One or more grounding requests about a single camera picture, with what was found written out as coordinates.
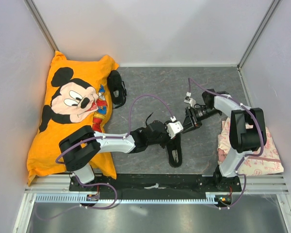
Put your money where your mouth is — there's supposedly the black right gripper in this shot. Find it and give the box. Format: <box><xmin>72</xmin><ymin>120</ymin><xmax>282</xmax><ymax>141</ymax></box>
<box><xmin>182</xmin><ymin>106</ymin><xmax>220</xmax><ymax>133</ymax></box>

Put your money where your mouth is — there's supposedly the black canvas sneaker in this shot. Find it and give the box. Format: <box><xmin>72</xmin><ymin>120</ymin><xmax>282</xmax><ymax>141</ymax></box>
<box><xmin>166</xmin><ymin>134</ymin><xmax>182</xmax><ymax>168</ymax></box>

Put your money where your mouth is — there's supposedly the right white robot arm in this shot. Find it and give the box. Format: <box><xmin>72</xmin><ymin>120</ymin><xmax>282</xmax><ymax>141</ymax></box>
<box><xmin>182</xmin><ymin>89</ymin><xmax>267</xmax><ymax>192</ymax></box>

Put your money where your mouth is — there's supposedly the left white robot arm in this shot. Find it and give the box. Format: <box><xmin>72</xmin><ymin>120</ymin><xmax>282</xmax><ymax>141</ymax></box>
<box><xmin>59</xmin><ymin>121</ymin><xmax>177</xmax><ymax>191</ymax></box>

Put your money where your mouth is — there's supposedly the white tape scrap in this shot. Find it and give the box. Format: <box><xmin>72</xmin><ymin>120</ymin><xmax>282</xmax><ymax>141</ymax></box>
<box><xmin>144</xmin><ymin>183</ymin><xmax>166</xmax><ymax>190</ymax></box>

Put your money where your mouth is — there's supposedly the cream pink printed jacket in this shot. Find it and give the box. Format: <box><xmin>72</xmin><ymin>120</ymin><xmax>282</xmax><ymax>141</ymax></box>
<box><xmin>217</xmin><ymin>118</ymin><xmax>284</xmax><ymax>176</ymax></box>

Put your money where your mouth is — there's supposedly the orange Mickey Mouse pillow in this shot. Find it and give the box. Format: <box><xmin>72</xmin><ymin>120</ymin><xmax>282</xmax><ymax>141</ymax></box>
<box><xmin>27</xmin><ymin>51</ymin><xmax>119</xmax><ymax>184</ymax></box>

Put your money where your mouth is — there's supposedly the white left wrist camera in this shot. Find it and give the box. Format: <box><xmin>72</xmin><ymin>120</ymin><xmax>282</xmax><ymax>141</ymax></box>
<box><xmin>165</xmin><ymin>116</ymin><xmax>183</xmax><ymax>139</ymax></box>

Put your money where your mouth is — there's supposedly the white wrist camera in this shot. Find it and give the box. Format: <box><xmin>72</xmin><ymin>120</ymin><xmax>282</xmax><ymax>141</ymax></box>
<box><xmin>165</xmin><ymin>116</ymin><xmax>183</xmax><ymax>139</ymax></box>
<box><xmin>184</xmin><ymin>92</ymin><xmax>196</xmax><ymax>107</ymax></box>

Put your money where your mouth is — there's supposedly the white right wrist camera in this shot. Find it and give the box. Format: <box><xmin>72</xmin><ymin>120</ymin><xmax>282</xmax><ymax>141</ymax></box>
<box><xmin>184</xmin><ymin>92</ymin><xmax>196</xmax><ymax>107</ymax></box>

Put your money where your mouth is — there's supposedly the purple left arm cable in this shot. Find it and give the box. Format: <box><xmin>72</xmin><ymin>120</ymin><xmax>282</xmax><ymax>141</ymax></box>
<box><xmin>34</xmin><ymin>94</ymin><xmax>175</xmax><ymax>220</ymax></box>

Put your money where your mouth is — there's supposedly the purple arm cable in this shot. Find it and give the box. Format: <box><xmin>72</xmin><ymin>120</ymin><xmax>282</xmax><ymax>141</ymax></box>
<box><xmin>188</xmin><ymin>78</ymin><xmax>265</xmax><ymax>210</ymax></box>
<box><xmin>34</xmin><ymin>94</ymin><xmax>175</xmax><ymax>220</ymax></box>

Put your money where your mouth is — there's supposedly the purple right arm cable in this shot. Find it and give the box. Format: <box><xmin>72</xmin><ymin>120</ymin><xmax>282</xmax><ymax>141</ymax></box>
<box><xmin>188</xmin><ymin>78</ymin><xmax>265</xmax><ymax>210</ymax></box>

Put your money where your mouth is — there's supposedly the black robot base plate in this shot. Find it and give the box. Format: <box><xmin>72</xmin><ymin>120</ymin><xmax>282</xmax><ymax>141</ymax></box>
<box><xmin>69</xmin><ymin>173</ymin><xmax>242</xmax><ymax>196</ymax></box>

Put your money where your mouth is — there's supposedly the grey slotted cable duct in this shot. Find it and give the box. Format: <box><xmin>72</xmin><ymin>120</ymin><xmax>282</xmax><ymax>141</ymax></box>
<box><xmin>35</xmin><ymin>193</ymin><xmax>222</xmax><ymax>204</ymax></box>

